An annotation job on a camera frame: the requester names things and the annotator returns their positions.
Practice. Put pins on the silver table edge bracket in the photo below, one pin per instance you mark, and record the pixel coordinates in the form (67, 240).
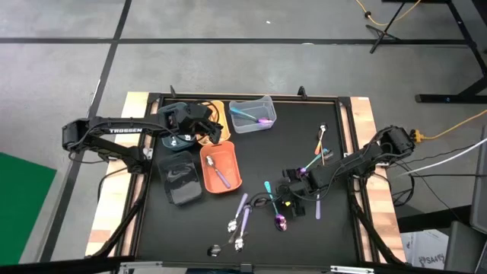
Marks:
(352, 269)
(141, 265)

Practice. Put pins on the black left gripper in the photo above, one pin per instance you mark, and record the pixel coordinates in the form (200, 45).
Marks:
(190, 120)

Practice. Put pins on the green floor mat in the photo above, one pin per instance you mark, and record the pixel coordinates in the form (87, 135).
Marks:
(23, 209)

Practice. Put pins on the black gantry bar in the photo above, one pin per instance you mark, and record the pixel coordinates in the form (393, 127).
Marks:
(57, 266)

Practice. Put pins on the clear plastic bin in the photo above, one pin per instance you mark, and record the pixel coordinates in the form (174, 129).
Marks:
(251, 128)

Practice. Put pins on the gold metal chopstick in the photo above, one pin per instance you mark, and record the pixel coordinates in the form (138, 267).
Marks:
(322, 154)

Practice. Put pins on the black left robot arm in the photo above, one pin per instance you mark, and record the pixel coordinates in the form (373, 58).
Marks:
(121, 130)

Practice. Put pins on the black metal table frame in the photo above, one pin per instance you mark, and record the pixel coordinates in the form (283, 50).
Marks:
(304, 262)

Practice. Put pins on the black translucent plastic bin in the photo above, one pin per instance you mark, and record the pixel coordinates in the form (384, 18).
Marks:
(179, 190)

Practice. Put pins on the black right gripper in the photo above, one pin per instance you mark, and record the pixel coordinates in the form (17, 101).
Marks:
(295, 188)

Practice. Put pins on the black diagonal frame strut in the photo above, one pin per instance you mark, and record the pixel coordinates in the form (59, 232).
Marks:
(371, 236)
(119, 224)

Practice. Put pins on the grey office chair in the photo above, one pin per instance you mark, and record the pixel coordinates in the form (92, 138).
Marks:
(479, 182)

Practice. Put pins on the light orange plastic bin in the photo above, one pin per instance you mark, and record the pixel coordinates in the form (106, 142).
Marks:
(225, 122)

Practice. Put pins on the silver arm base bracket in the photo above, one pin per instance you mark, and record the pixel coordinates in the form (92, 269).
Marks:
(148, 153)
(346, 155)

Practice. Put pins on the black table edge clamp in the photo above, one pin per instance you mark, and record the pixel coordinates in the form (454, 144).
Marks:
(302, 92)
(173, 92)

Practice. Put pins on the black tripod stand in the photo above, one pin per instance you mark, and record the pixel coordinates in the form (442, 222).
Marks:
(382, 33)

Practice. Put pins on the iridescent rainbow metal spoon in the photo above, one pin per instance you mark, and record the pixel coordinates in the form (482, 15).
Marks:
(243, 113)
(303, 170)
(281, 222)

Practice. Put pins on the dark orange plastic bin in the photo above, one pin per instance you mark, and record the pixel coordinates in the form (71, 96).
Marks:
(228, 160)

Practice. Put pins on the wooden table side board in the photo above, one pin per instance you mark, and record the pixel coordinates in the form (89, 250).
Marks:
(110, 213)
(386, 217)

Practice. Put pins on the white cardboard box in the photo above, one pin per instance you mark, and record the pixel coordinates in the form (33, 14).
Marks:
(426, 247)

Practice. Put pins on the black desk leg frame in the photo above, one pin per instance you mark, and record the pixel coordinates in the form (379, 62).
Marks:
(449, 99)

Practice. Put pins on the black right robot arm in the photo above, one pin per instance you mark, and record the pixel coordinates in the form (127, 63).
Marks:
(354, 161)

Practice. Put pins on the blue-grey plastic bin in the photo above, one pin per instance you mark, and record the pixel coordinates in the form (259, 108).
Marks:
(179, 147)

